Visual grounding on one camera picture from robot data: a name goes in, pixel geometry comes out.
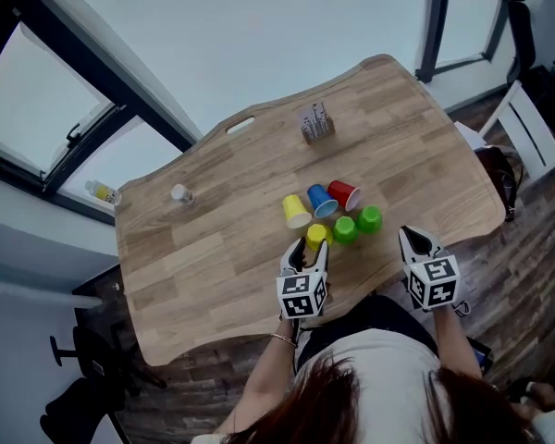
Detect black office chair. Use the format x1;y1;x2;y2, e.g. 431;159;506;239
39;324;167;444
506;0;555;136

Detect wooden card holder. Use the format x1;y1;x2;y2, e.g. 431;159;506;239
302;120;337;146

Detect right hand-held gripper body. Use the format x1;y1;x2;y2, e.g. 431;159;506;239
401;252;460;313

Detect person's left forearm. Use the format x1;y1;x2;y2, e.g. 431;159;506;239
216;316;302;434

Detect person's white shirt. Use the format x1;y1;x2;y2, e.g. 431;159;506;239
295;328;443;444

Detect blue paper cup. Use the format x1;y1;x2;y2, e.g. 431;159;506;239
306;183;339;219

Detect thin gold bangle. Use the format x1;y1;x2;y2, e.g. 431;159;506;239
270;332;299;349

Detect grey pen holder block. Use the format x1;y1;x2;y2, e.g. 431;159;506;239
297;101;330;136

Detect white wall pipe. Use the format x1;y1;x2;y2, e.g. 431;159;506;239
0;275;104;310

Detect black device blue screen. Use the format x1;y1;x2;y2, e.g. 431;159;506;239
466;335;495;376

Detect small white jar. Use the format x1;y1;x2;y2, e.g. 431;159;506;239
170;183;196;205

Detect green paper cup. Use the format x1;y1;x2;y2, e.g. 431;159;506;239
331;215;360;246
355;204;384;236

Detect clear bottle yellow label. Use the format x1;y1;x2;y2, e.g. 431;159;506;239
83;179;123;207

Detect red paper cup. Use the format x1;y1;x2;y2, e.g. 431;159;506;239
327;179;363;213

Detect yellow paper cup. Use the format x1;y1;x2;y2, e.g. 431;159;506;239
305;223;335;253
281;193;314;229

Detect person's right forearm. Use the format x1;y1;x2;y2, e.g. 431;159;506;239
429;305;485;378

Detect black-framed window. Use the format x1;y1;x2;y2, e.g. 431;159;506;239
0;0;204;226
415;0;519;82

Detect person's black trousers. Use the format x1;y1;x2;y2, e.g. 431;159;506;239
295;293;440;364

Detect white chair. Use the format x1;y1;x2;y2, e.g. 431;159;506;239
478;79;555;184

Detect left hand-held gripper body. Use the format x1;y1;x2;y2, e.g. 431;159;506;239
276;268;330;322

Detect brown bag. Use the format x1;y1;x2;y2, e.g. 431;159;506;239
474;144;524;224

